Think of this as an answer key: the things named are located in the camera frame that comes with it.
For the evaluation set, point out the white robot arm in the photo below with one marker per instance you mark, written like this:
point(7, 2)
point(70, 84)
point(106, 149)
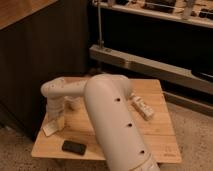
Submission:
point(105, 98)

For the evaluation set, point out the black smartphone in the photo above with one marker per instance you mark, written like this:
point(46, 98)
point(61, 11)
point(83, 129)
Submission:
point(71, 146)

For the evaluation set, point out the white remote control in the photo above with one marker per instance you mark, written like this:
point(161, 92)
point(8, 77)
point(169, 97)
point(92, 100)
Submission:
point(141, 107)

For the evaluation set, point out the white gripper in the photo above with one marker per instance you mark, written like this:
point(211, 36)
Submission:
point(56, 117)

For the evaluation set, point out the wooden table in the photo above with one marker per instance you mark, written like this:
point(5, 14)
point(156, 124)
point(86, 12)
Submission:
point(158, 132)

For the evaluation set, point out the metal shelf rack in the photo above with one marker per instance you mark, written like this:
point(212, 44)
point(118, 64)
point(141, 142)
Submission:
point(151, 41)

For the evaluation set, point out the white sponge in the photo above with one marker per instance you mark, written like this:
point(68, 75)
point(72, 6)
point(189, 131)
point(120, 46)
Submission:
point(50, 128)

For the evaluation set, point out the dark wooden cabinet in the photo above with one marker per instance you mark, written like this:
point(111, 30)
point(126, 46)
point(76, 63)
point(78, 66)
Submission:
point(51, 43)

